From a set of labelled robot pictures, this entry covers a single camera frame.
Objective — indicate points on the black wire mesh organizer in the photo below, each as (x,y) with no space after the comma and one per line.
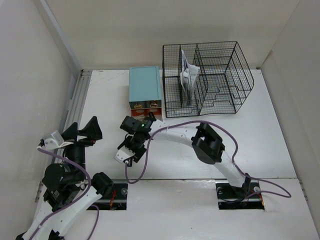
(224,80)

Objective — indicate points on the white paper sheets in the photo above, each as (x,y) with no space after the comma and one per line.
(188,77)

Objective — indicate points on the teal drawer box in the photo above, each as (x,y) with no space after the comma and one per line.
(145,88)

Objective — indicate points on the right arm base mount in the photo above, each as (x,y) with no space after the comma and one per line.
(229,198)

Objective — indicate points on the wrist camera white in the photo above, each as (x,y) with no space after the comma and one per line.
(124,155)
(53,141)

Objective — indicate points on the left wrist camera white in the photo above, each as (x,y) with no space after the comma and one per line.
(53,141)

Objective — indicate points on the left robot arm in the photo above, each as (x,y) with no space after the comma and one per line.
(53,223)

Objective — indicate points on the purple cap black highlighter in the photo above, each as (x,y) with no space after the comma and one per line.
(152,116)

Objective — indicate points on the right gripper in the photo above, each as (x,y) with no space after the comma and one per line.
(139,153)

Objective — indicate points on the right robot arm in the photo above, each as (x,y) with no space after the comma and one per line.
(199,135)

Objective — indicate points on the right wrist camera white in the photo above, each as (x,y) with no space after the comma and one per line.
(124,155)

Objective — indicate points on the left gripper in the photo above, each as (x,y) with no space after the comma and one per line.
(92,130)

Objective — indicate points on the aluminium rail frame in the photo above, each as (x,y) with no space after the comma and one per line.
(70,120)

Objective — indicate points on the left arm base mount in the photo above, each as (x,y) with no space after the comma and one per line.
(116,200)

